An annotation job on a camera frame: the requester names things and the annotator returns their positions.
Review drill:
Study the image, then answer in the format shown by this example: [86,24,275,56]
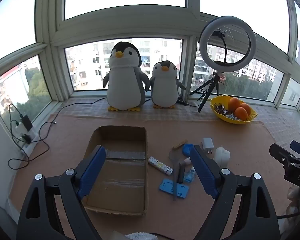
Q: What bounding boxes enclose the black power adapter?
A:
[21,115,33,132]

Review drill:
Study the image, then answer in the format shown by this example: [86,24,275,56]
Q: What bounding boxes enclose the long black cable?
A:
[61,97,153,109]

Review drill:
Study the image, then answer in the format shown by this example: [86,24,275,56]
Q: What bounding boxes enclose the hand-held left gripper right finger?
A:
[189,144,282,240]

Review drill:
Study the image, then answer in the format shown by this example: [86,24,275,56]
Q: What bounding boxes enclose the grey tool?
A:
[169,150,188,201]

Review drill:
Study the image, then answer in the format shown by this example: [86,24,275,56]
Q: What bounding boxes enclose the white window frame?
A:
[0,0,300,120]

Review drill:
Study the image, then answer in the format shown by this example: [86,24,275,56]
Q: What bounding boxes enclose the orange fruit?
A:
[234,107,248,120]
[227,98,241,112]
[241,103,252,117]

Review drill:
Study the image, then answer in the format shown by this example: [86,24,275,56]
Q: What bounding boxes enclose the wooden clothespin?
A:
[172,140,188,149]

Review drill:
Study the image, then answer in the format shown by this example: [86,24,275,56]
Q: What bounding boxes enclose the small penguin plush toy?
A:
[145,60,187,109]

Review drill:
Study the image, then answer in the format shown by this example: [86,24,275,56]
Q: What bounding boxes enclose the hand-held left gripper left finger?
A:
[16,145,107,240]

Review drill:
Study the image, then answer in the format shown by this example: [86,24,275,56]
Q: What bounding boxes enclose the power strip with chargers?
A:
[8,121,57,170]

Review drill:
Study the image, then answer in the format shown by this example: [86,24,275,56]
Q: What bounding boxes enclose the blue phone stand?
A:
[159,178,190,197]

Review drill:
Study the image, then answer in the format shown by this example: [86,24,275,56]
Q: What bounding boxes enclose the white ring light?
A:
[199,16,257,68]

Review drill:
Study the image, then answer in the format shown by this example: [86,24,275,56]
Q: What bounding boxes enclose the white plug-in mosquito repeller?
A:
[213,145,231,167]

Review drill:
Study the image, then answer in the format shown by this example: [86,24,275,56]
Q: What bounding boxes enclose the black tube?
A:
[177,162,185,183]

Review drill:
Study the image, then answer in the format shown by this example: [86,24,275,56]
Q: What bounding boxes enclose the white knit cloth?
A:
[125,232,160,240]

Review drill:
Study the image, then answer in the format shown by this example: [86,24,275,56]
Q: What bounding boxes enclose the black looped adapter cable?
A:
[9,103,24,150]

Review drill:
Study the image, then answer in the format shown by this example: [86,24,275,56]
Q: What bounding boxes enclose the yellow plastic bowl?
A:
[210,95,258,125]

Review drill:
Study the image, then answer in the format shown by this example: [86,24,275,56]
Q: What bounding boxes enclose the black tripod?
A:
[189,71,227,113]

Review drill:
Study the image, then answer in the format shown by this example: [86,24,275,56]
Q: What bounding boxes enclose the person's right hand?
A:
[287,185,300,220]

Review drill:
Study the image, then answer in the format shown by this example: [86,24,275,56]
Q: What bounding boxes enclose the grey plaid cloth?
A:
[50,97,300,155]

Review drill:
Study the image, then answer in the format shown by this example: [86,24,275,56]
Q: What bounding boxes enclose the dark candy wrapper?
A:
[214,103,227,115]

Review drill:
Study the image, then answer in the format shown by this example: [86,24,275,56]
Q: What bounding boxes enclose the large penguin plush toy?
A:
[103,42,150,112]

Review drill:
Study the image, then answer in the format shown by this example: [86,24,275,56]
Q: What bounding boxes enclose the white USB charger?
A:
[202,137,215,155]

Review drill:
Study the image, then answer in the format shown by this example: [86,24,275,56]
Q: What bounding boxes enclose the blue round tape measure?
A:
[182,143,196,157]

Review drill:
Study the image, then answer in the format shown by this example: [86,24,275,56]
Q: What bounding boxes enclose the patterned white lighter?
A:
[148,156,174,175]

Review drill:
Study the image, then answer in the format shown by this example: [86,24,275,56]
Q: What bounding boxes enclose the blue eye drops bottle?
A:
[184,166,197,183]

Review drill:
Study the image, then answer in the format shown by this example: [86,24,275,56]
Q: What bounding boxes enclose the white power strip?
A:
[15,127,38,155]

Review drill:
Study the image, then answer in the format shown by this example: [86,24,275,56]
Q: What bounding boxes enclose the cardboard box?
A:
[83,125,150,217]

